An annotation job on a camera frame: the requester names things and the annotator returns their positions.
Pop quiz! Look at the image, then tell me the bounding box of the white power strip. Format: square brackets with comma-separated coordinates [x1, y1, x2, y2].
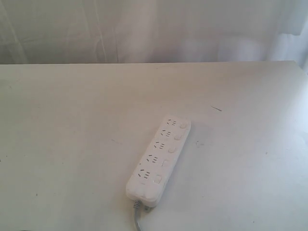
[126, 115, 191, 208]

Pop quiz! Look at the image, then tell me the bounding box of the white sheer curtain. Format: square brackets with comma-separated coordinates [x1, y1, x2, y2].
[0, 0, 308, 70]

